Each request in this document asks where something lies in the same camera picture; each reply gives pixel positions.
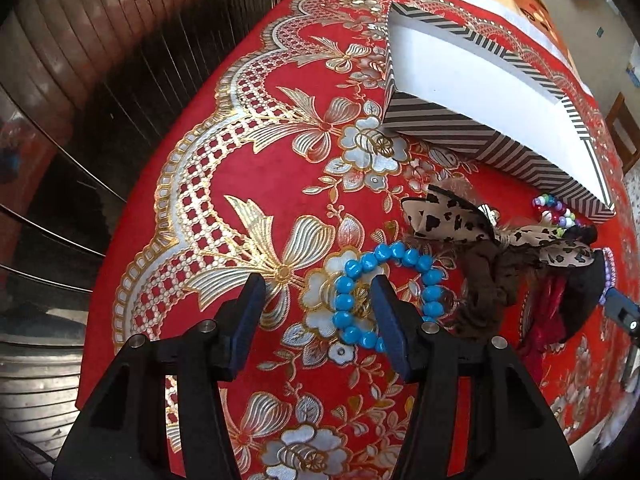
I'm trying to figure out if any lilac bead bracelet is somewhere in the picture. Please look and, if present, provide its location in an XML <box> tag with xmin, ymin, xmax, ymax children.
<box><xmin>598</xmin><ymin>246</ymin><xmax>618</xmax><ymax>307</ymax></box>

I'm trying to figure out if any black scrunchie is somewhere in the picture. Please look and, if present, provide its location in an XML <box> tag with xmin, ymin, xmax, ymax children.
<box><xmin>548</xmin><ymin>226</ymin><xmax>605</xmax><ymax>342</ymax></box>

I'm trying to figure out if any red satin bow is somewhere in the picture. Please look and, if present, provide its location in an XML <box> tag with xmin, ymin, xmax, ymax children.
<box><xmin>518</xmin><ymin>273</ymin><xmax>566</xmax><ymax>366</ymax></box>

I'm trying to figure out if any multicolour bead bracelet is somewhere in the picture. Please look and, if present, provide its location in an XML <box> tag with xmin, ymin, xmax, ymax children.
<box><xmin>531</xmin><ymin>193</ymin><xmax>582</xmax><ymax>233</ymax></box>

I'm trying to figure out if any leopard print bow scrunchie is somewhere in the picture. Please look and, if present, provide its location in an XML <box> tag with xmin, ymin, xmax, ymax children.
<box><xmin>400</xmin><ymin>185</ymin><xmax>569</xmax><ymax>341</ymax></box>

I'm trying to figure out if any blue bead bracelet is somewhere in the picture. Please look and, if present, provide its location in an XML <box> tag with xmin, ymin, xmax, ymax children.
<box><xmin>332</xmin><ymin>242</ymin><xmax>446</xmax><ymax>354</ymax></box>

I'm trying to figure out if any striped white jewelry tray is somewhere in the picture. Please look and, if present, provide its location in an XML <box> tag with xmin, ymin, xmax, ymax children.
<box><xmin>383</xmin><ymin>2</ymin><xmax>615</xmax><ymax>223</ymax></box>

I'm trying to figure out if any brown wooden chair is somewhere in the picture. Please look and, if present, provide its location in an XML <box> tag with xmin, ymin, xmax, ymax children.
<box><xmin>605</xmin><ymin>92</ymin><xmax>640</xmax><ymax>174</ymax></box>

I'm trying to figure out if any red gold floral tablecloth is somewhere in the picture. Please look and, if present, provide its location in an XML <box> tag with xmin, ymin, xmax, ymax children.
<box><xmin>78</xmin><ymin>0</ymin><xmax>639</xmax><ymax>479</ymax></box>

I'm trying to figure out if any brown slatted wooden door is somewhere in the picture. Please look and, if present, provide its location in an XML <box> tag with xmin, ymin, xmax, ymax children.
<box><xmin>1</xmin><ymin>0</ymin><xmax>280</xmax><ymax>479</ymax></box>

